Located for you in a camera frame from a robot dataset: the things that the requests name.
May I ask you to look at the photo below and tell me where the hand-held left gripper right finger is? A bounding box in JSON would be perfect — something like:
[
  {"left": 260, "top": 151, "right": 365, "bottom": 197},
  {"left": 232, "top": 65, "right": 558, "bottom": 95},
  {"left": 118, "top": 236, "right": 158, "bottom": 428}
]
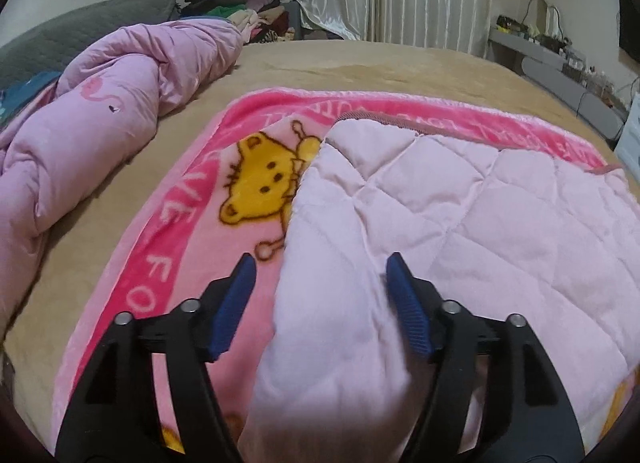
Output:
[{"left": 385, "top": 252, "right": 587, "bottom": 463}]

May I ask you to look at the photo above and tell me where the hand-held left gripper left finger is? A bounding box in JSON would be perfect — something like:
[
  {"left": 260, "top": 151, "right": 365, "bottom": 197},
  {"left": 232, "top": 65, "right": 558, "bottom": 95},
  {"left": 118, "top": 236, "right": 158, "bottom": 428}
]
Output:
[{"left": 55, "top": 252, "right": 258, "bottom": 463}]

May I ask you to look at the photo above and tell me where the pink quilted jacket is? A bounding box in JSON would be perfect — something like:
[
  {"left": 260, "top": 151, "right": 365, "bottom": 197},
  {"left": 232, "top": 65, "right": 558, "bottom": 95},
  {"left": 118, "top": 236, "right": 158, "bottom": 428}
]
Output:
[{"left": 240, "top": 113, "right": 640, "bottom": 463}]

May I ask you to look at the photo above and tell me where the pile of clothes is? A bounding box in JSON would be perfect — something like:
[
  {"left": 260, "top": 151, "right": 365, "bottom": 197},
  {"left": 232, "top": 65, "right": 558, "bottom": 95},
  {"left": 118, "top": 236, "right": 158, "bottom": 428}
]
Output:
[{"left": 179, "top": 0, "right": 302, "bottom": 44}]

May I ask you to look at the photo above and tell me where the pink printed blanket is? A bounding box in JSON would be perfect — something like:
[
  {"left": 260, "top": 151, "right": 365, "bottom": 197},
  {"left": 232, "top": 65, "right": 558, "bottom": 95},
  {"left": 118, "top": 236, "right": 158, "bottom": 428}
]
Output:
[{"left": 50, "top": 88, "right": 628, "bottom": 463}]

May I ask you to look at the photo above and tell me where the pink comforter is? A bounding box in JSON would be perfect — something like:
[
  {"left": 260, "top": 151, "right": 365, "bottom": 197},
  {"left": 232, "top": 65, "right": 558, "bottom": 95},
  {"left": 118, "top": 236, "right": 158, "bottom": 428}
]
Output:
[{"left": 0, "top": 18, "right": 247, "bottom": 339}]

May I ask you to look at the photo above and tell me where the tan bed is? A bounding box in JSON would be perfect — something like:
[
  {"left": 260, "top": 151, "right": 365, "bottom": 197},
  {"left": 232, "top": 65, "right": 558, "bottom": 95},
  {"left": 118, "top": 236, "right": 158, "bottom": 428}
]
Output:
[{"left": 0, "top": 38, "right": 623, "bottom": 394}]

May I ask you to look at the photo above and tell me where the grey desk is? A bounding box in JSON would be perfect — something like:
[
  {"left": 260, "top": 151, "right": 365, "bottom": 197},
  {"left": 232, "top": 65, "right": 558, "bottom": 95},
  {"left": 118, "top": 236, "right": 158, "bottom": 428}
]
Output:
[{"left": 487, "top": 25, "right": 632, "bottom": 144}]

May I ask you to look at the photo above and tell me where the white drawer cabinet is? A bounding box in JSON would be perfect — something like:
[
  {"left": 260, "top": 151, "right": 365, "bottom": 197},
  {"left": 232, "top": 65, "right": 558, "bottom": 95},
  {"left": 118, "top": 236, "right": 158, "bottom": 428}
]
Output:
[{"left": 614, "top": 92, "right": 640, "bottom": 180}]

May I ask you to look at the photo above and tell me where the blue patterned cloth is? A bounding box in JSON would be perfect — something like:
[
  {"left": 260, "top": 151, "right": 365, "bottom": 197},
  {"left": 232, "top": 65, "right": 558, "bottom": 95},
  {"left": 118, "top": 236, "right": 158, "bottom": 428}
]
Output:
[{"left": 0, "top": 70, "right": 64, "bottom": 130}]

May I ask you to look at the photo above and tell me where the clutter of small desk items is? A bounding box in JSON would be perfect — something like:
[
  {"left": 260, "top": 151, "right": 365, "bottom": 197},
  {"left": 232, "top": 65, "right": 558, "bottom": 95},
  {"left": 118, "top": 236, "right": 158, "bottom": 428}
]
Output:
[{"left": 496, "top": 0, "right": 632, "bottom": 108}]

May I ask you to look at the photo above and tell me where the grey quilted pillow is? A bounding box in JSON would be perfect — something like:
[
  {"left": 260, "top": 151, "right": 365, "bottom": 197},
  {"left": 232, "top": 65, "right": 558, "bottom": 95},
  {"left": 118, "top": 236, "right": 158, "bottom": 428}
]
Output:
[{"left": 0, "top": 0, "right": 182, "bottom": 90}]

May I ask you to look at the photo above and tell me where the black television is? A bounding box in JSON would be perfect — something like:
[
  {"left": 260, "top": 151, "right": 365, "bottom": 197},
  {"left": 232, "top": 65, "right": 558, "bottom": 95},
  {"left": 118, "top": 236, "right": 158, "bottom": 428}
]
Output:
[{"left": 617, "top": 0, "right": 640, "bottom": 64}]

